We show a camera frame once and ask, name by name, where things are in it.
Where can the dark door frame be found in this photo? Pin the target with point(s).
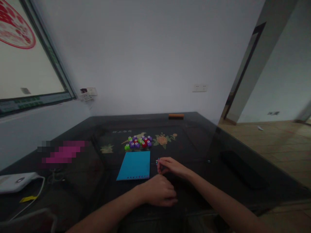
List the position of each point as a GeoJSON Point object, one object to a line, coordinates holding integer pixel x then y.
{"type": "Point", "coordinates": [244, 72]}

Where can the small blue speckled object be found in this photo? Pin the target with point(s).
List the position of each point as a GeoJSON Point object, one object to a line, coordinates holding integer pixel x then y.
{"type": "Point", "coordinates": [157, 162]}

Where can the white wall socket with plug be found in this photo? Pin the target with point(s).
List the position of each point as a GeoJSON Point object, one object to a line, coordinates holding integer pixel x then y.
{"type": "Point", "coordinates": [88, 94]}

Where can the white power bank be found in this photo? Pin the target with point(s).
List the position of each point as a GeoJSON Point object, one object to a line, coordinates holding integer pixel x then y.
{"type": "Point", "coordinates": [15, 181]}

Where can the person's right hand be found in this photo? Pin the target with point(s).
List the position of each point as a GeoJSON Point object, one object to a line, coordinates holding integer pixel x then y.
{"type": "Point", "coordinates": [173, 167]}

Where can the window with red round decoration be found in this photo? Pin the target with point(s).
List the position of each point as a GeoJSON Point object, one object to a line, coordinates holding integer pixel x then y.
{"type": "Point", "coordinates": [26, 58]}

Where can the person's right fingers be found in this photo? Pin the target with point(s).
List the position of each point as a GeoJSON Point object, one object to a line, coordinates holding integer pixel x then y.
{"type": "Point", "coordinates": [162, 167]}

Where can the white double wall socket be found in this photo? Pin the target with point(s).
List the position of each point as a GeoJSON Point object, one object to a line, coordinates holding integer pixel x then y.
{"type": "Point", "coordinates": [199, 87]}

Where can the person's left hand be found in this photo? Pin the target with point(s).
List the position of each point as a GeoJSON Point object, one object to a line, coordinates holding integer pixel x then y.
{"type": "Point", "coordinates": [159, 190]}

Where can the cluster of colourful craft punches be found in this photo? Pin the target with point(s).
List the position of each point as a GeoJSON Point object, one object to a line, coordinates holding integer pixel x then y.
{"type": "Point", "coordinates": [139, 142]}

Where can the person's left fingers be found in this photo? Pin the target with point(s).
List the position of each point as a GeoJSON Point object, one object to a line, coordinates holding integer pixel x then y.
{"type": "Point", "coordinates": [173, 200]}

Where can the blue paper sheet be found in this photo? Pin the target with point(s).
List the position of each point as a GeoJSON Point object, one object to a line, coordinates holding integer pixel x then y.
{"type": "Point", "coordinates": [134, 165]}

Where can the orange and black bar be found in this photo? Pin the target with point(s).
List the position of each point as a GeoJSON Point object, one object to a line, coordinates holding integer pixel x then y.
{"type": "Point", "coordinates": [176, 116]}

